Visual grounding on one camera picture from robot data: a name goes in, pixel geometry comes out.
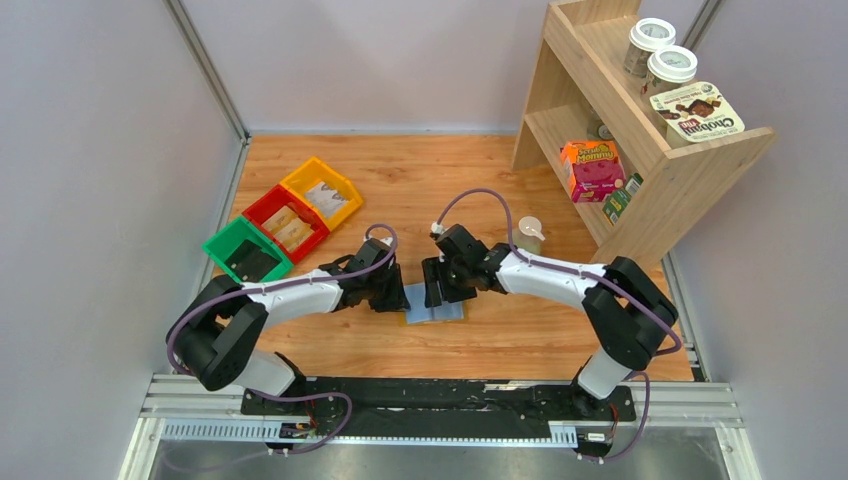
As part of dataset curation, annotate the yellow leather card holder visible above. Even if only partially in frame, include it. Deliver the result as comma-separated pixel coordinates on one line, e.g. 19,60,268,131
399,283,466,326

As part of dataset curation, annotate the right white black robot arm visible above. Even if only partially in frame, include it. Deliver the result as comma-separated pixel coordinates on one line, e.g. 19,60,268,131
422,223,682,400

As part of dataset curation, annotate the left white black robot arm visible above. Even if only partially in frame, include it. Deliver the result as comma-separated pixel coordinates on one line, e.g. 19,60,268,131
166,238,409,396

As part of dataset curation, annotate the clear bottle white cap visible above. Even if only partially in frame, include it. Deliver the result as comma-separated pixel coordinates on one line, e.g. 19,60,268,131
511,216,545,255

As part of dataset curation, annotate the packet in yellow bin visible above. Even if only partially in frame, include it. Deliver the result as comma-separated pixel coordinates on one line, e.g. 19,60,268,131
304,181,349,219

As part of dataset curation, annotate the yellow plastic bin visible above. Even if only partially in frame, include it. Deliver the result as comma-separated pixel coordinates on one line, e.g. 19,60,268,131
279,157,364,231

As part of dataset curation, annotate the packet in red bin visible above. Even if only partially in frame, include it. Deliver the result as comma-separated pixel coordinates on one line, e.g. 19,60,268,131
261,206,314,252

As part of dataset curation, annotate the red plastic bin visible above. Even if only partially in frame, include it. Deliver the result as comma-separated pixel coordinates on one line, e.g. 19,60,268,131
243,185,330,264

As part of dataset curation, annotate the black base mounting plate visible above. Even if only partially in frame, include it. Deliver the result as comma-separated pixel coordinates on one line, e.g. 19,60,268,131
241,377,637,439

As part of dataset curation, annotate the black item in green bin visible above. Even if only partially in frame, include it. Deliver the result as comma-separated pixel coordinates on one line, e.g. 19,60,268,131
225,240,279,283

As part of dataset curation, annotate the green plastic bin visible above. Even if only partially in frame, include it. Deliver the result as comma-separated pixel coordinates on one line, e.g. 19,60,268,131
203,216,294,283

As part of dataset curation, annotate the small green box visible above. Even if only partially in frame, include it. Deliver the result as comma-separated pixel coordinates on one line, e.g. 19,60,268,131
602,173,643,225

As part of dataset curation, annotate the Scrub Mommy sponge box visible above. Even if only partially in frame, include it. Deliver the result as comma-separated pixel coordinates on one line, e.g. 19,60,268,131
560,140,626,203

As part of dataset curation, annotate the wooden shelf unit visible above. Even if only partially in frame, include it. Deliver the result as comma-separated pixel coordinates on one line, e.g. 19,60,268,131
512,1,777,268

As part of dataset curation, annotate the jar on lower shelf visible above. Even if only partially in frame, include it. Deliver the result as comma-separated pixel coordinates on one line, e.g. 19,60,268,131
586,108,614,141

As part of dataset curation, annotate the Chobani yogurt cup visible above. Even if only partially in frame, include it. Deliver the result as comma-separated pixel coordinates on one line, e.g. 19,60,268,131
650,81,746,148

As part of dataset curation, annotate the front white lidded cup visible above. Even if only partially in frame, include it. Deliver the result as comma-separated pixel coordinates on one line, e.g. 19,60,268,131
640,45,698,98

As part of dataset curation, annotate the white lidded cup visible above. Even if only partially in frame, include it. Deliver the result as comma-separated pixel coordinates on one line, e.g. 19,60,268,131
640,45,698,98
623,18,677,78

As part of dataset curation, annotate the rear white lidded cup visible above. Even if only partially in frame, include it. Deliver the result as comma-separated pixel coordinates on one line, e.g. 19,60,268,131
623,18,677,78

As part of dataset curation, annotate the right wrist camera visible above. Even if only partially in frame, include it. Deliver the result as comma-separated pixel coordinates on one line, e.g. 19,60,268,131
429,222,448,241

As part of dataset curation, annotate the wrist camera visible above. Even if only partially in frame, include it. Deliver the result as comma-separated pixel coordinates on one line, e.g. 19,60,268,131
363,233,394,246
429,222,448,241

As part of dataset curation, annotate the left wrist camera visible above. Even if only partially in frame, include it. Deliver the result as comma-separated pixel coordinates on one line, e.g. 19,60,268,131
363,233,394,246

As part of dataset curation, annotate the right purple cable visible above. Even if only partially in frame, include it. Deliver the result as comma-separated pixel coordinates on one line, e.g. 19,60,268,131
433,188,684,464

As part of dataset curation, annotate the purple cable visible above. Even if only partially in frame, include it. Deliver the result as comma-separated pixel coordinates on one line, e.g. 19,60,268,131
165,223,400,457
433,188,684,464

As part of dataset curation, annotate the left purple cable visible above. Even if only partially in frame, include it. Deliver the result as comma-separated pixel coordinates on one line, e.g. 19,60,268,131
165,223,400,457

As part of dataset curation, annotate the aluminium frame rail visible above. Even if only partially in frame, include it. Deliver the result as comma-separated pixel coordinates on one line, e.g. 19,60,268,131
119,374,761,479

